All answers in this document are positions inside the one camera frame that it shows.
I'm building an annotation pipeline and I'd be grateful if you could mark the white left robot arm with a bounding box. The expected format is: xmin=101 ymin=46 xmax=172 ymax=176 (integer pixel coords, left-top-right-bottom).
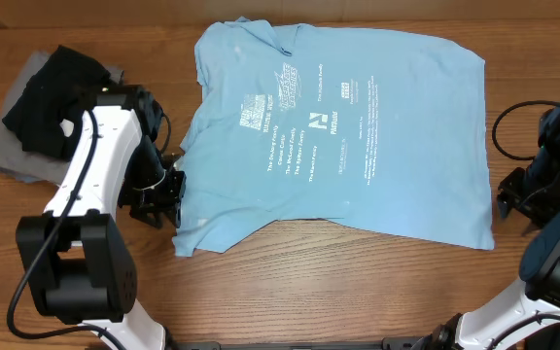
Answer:
xmin=6 ymin=86 xmax=186 ymax=349

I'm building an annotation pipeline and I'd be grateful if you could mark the black table edge rail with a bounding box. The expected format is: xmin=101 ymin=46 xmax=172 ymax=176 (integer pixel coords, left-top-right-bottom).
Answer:
xmin=170 ymin=336 xmax=421 ymax=350

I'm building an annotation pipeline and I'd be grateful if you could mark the black folded garment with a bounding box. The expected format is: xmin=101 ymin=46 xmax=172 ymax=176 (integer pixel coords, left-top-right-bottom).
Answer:
xmin=3 ymin=46 xmax=110 ymax=161

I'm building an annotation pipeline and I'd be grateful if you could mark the light blue printed t-shirt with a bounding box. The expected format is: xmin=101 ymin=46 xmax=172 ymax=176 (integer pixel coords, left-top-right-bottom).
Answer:
xmin=173 ymin=18 xmax=494 ymax=257

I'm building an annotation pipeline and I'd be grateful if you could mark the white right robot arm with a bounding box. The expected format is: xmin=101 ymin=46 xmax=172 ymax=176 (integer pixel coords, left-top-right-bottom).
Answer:
xmin=413 ymin=101 xmax=560 ymax=349

